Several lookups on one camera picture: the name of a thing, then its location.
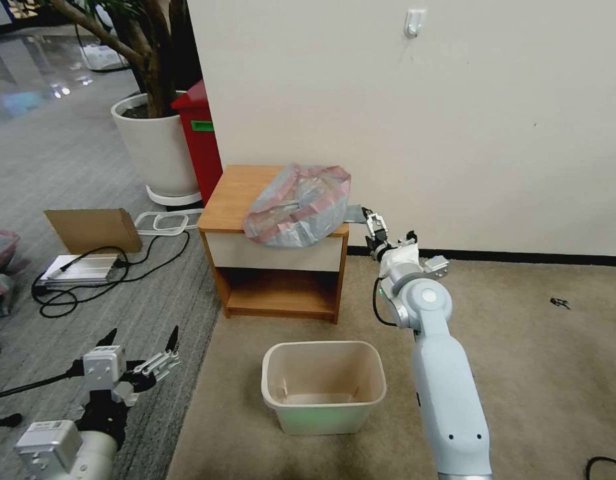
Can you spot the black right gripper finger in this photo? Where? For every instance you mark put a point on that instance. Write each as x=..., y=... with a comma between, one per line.
x=370, y=214
x=382, y=231

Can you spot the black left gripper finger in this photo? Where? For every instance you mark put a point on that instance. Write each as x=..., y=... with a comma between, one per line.
x=107, y=340
x=158, y=364

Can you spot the pink and grey garbage bag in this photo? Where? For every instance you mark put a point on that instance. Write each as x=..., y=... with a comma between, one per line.
x=298, y=210

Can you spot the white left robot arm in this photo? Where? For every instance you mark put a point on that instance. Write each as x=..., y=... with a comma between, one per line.
x=83, y=452

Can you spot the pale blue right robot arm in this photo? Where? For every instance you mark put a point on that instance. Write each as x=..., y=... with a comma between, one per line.
x=445, y=380

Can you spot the beige plastic trash can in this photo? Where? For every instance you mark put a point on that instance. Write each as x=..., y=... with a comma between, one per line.
x=323, y=415

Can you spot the silver metal device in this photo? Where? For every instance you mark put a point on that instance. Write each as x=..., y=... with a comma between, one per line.
x=80, y=270

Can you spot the brown cardboard sheet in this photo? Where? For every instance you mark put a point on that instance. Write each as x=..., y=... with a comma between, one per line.
x=95, y=230

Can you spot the wooden bedside table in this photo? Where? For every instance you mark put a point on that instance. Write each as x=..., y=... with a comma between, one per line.
x=228, y=195

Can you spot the white pot saucer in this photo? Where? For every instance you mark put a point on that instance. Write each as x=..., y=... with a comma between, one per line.
x=175, y=199

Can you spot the red plastic bin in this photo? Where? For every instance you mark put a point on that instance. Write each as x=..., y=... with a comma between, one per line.
x=205, y=160

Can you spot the small black floor object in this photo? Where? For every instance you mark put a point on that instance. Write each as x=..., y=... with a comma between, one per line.
x=559, y=302

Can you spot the green label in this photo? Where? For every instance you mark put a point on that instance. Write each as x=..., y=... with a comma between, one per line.
x=202, y=126

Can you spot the white plant pot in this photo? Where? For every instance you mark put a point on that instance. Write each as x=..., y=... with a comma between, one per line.
x=155, y=150

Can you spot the brown tree trunk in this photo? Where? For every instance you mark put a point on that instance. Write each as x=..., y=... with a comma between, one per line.
x=153, y=65

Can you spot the white box with print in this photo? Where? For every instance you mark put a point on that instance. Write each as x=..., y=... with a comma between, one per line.
x=104, y=57

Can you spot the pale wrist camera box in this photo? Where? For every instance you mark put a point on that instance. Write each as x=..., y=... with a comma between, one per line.
x=104, y=369

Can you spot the white plastic frame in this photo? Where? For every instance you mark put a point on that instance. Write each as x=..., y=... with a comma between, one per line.
x=160, y=231

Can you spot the white wall hook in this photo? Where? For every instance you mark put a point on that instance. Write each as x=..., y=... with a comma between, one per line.
x=415, y=22

